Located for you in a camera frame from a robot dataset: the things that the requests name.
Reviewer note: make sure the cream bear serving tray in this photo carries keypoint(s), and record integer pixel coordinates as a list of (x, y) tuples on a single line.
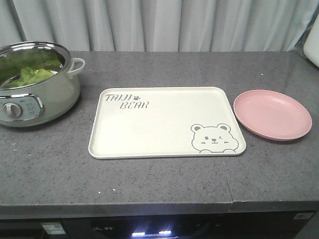
[(164, 122)]

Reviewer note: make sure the pink round plate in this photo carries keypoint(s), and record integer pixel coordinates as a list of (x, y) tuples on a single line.
[(272, 115)]

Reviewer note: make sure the green lettuce leaf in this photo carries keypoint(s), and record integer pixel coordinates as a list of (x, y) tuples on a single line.
[(28, 67)]

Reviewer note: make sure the white pleated curtain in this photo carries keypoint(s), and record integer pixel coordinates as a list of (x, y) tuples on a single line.
[(158, 25)]

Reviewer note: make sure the pale green electric pot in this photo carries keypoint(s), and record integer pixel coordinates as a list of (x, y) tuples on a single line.
[(44, 101)]

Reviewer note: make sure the black drawer sterilizer cabinet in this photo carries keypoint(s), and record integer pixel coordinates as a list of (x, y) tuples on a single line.
[(252, 225)]

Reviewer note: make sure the white rice cooker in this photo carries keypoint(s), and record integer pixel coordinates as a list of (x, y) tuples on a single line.
[(311, 46)]

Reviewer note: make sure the black built-in dishwasher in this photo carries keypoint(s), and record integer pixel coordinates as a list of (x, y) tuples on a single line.
[(32, 229)]

